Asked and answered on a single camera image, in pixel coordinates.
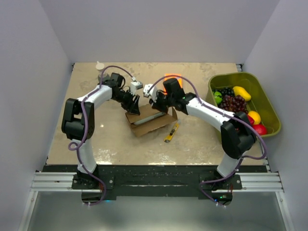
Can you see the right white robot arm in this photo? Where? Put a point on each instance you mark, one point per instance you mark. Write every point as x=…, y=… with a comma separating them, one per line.
x=235, y=129

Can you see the red pepper fruit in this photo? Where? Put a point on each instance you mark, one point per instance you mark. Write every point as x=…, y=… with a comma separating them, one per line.
x=251, y=120

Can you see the brown cardboard express box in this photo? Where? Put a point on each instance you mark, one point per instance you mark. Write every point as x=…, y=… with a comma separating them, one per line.
x=152, y=125

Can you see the dark purple grape bunch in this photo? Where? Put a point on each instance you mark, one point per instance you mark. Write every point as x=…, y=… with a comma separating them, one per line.
x=225, y=91

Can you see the red apple fruit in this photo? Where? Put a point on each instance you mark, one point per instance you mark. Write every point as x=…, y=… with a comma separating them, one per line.
x=260, y=129

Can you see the olive green plastic bin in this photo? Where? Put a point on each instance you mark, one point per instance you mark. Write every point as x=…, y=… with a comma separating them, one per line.
x=259, y=102

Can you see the yellow utility knife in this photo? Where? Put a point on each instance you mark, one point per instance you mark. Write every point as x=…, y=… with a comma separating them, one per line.
x=171, y=134

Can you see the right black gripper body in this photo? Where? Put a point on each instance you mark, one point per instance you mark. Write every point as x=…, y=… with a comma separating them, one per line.
x=163, y=100

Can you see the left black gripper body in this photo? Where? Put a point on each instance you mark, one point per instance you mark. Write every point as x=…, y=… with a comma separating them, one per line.
x=125, y=98

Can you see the yellow lemon fruit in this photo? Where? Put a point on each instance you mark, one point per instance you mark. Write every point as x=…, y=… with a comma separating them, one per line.
x=255, y=116

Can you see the aluminium rail frame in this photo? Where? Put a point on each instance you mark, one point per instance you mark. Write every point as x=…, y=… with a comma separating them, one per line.
x=251, y=182

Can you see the yellow mango fruit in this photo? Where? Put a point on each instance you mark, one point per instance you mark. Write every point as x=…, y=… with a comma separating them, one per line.
x=240, y=91

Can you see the pale green oblong case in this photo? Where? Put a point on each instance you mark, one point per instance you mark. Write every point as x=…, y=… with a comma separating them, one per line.
x=149, y=118

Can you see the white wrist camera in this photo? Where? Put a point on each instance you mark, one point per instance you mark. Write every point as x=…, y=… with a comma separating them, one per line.
x=135, y=85
x=150, y=92

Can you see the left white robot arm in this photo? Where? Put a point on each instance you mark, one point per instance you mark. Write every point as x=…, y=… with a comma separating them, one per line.
x=78, y=122

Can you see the green pear fruit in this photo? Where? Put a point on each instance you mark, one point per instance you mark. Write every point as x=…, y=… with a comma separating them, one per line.
x=218, y=97

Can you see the clear bottle with white cap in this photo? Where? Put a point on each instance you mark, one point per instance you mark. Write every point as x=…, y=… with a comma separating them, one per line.
x=102, y=76

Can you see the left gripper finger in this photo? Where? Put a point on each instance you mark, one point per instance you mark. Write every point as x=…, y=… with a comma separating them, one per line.
x=135, y=105
x=130, y=108

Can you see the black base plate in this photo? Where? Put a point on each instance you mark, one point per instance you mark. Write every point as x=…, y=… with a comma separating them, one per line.
x=156, y=181

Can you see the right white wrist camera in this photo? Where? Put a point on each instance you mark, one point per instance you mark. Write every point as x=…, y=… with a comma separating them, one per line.
x=150, y=92

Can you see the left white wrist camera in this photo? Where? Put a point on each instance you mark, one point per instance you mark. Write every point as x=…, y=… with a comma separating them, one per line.
x=135, y=85

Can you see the red grape bunch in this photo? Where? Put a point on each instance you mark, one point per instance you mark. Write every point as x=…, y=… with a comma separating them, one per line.
x=233, y=104

